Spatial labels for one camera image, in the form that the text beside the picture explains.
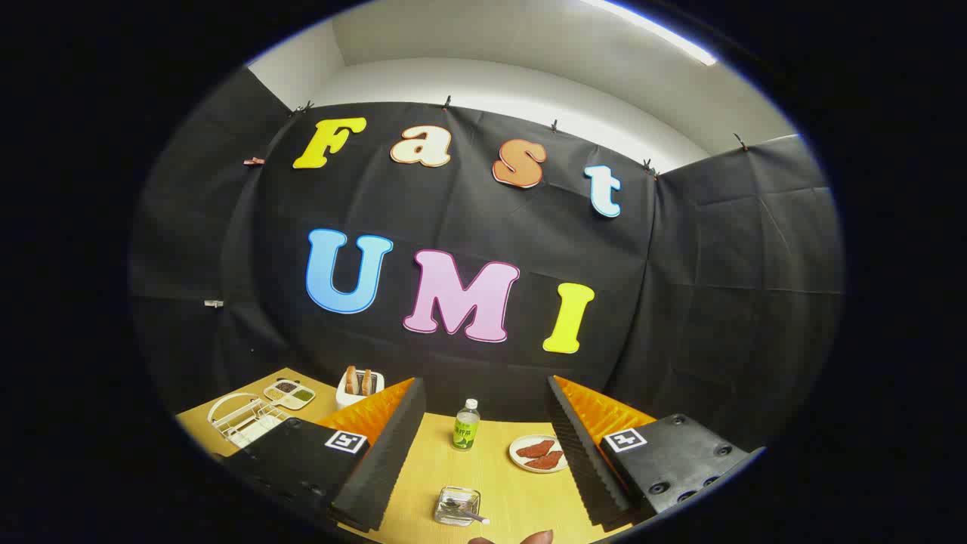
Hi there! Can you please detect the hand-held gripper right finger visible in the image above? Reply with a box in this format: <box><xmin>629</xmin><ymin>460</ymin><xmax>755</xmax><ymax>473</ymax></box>
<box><xmin>545</xmin><ymin>374</ymin><xmax>765</xmax><ymax>530</ymax></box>

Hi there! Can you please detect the small divided seasoning tray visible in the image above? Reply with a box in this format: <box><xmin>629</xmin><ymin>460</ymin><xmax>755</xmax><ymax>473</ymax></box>
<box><xmin>263</xmin><ymin>379</ymin><xmax>316</xmax><ymax>411</ymax></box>

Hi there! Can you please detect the checkered handle metal spoon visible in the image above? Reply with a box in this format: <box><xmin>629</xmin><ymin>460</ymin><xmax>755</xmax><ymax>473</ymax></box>
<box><xmin>442</xmin><ymin>499</ymin><xmax>490</xmax><ymax>525</ymax></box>

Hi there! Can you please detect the white wire dish rack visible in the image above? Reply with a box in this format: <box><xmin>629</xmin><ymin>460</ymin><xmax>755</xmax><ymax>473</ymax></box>
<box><xmin>207</xmin><ymin>393</ymin><xmax>292</xmax><ymax>448</ymax></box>

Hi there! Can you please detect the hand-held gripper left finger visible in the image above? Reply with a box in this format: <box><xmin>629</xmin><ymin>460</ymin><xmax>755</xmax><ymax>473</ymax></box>
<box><xmin>219</xmin><ymin>376</ymin><xmax>428</xmax><ymax>533</ymax></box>

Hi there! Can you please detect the green label drink bottle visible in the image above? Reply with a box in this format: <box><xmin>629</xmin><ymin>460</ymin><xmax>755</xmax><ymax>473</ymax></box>
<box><xmin>452</xmin><ymin>398</ymin><xmax>481</xmax><ymax>452</ymax></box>

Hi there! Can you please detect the metal wire basket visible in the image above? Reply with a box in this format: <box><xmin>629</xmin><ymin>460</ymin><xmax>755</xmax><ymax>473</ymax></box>
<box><xmin>434</xmin><ymin>487</ymin><xmax>482</xmax><ymax>527</ymax></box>

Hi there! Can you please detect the white toaster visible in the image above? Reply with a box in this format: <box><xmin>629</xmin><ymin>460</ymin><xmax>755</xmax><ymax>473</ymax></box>
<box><xmin>335</xmin><ymin>370</ymin><xmax>385</xmax><ymax>410</ymax></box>

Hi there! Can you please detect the white round dish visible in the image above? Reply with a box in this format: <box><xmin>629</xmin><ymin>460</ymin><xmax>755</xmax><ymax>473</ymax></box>
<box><xmin>508</xmin><ymin>434</ymin><xmax>569</xmax><ymax>474</ymax></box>

